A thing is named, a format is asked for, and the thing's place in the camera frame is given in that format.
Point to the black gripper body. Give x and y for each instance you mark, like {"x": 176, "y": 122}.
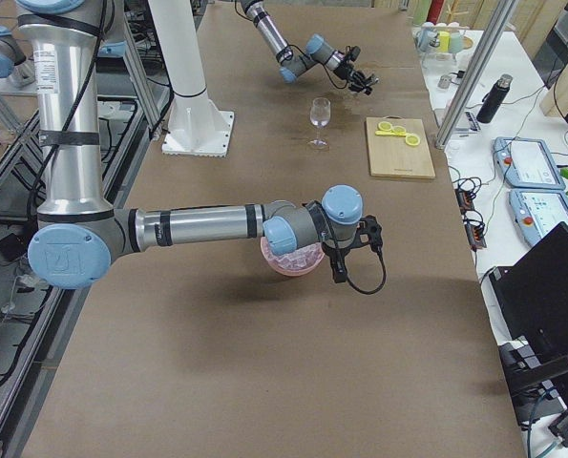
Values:
{"x": 335, "y": 258}
{"x": 351, "y": 73}

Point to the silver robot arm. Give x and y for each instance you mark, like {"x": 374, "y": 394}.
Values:
{"x": 317, "y": 52}
{"x": 81, "y": 229}

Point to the clear wine glass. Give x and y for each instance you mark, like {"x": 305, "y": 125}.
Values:
{"x": 319, "y": 116}

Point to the pink bowl of ice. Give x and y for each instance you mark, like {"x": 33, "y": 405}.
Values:
{"x": 294, "y": 264}

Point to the lemon slice far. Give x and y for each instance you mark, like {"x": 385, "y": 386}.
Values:
{"x": 384, "y": 126}

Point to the lemon slice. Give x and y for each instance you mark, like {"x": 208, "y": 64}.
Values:
{"x": 384, "y": 126}
{"x": 399, "y": 130}
{"x": 412, "y": 140}

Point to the yellow plastic knife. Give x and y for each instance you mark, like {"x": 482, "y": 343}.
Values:
{"x": 391, "y": 133}

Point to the lemon slice middle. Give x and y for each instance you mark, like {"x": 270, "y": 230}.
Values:
{"x": 399, "y": 130}

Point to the bamboo cutting board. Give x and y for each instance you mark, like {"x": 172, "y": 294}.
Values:
{"x": 390, "y": 156}

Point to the lemon slice near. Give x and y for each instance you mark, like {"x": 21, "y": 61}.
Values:
{"x": 412, "y": 140}

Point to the black water bottle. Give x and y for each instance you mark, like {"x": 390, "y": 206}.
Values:
{"x": 493, "y": 100}

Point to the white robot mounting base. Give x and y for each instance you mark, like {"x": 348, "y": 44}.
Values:
{"x": 196, "y": 126}

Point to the blue teach pendant far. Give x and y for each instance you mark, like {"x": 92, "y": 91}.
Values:
{"x": 526, "y": 163}

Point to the blue teach pendant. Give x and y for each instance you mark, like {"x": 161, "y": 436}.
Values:
{"x": 538, "y": 211}
{"x": 526, "y": 163}

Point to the blue teach pendant near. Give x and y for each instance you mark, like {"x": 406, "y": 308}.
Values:
{"x": 538, "y": 211}

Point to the black laptop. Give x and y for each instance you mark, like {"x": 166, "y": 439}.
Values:
{"x": 533, "y": 296}

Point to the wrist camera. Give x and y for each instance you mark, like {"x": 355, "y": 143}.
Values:
{"x": 352, "y": 53}

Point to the aluminium frame post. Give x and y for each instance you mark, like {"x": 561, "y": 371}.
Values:
{"x": 481, "y": 57}

